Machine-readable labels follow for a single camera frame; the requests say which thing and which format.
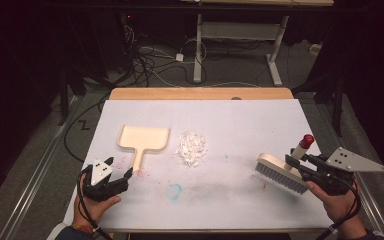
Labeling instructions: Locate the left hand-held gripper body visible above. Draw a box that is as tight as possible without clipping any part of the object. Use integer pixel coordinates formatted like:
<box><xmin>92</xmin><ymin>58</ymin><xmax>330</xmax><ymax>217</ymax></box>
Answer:
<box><xmin>81</xmin><ymin>158</ymin><xmax>130</xmax><ymax>203</ymax></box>

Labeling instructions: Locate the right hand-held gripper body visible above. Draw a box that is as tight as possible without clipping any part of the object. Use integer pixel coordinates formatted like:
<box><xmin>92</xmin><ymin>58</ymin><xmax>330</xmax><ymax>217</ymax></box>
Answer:
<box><xmin>304</xmin><ymin>147</ymin><xmax>384</xmax><ymax>197</ymax></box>

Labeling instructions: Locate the cream brush with red cap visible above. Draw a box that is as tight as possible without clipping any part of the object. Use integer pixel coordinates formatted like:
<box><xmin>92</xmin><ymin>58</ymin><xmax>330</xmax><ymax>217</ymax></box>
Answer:
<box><xmin>255</xmin><ymin>134</ymin><xmax>316</xmax><ymax>195</ymax></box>

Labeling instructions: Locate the person's left hand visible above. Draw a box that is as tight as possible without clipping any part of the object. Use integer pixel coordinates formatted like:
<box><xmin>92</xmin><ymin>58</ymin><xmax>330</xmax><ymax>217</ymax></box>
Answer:
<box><xmin>73</xmin><ymin>172</ymin><xmax>122</xmax><ymax>228</ymax></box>

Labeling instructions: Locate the person's right hand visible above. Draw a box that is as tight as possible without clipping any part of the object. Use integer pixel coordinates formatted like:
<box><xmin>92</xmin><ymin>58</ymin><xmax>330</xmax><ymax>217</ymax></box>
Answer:
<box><xmin>305</xmin><ymin>179</ymin><xmax>362</xmax><ymax>224</ymax></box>

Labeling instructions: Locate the cream dustpan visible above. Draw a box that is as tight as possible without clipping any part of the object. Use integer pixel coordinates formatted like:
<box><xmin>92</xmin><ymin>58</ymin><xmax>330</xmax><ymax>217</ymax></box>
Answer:
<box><xmin>117</xmin><ymin>125</ymin><xmax>171</xmax><ymax>172</ymax></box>

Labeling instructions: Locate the pile of white paper scraps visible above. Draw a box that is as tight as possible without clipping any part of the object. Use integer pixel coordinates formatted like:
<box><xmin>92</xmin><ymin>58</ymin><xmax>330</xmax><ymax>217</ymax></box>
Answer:
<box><xmin>173</xmin><ymin>130</ymin><xmax>209</xmax><ymax>168</ymax></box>

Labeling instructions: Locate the white table cover sheet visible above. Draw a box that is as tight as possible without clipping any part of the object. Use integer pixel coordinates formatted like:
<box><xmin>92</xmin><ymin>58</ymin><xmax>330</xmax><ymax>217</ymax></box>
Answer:
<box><xmin>63</xmin><ymin>99</ymin><xmax>334</xmax><ymax>232</ymax></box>

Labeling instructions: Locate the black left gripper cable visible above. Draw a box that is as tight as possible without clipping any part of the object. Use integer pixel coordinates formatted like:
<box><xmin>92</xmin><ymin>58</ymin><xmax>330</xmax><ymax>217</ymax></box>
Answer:
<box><xmin>76</xmin><ymin>168</ymin><xmax>114</xmax><ymax>240</ymax></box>

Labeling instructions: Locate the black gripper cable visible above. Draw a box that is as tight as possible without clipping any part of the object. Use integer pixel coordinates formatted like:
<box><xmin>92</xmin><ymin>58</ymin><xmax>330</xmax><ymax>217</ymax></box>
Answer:
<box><xmin>315</xmin><ymin>181</ymin><xmax>362</xmax><ymax>240</ymax></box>
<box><xmin>76</xmin><ymin>168</ymin><xmax>114</xmax><ymax>240</ymax></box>

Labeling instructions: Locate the beaded bracelet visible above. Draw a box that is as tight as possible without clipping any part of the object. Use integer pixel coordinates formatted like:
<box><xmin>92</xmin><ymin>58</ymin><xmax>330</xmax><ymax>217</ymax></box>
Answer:
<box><xmin>71</xmin><ymin>224</ymin><xmax>100</xmax><ymax>234</ymax></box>

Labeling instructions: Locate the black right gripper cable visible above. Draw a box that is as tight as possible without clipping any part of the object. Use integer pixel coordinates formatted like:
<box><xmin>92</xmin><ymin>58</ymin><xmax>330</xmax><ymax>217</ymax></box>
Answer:
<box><xmin>315</xmin><ymin>181</ymin><xmax>362</xmax><ymax>240</ymax></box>

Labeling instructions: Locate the black floor cable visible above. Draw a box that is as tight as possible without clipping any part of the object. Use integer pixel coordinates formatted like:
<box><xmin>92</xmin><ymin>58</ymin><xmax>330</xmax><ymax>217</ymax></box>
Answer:
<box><xmin>63</xmin><ymin>96</ymin><xmax>112</xmax><ymax>164</ymax></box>

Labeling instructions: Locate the tangle of floor cables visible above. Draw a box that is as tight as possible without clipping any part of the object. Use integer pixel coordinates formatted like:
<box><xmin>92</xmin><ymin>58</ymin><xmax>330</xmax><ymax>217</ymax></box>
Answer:
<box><xmin>119</xmin><ymin>19</ymin><xmax>211</xmax><ymax>88</ymax></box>

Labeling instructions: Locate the white metal desk frame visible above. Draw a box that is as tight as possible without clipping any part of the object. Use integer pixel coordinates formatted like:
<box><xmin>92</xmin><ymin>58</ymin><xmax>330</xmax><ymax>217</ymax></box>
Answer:
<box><xmin>181</xmin><ymin>0</ymin><xmax>335</xmax><ymax>87</ymax></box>

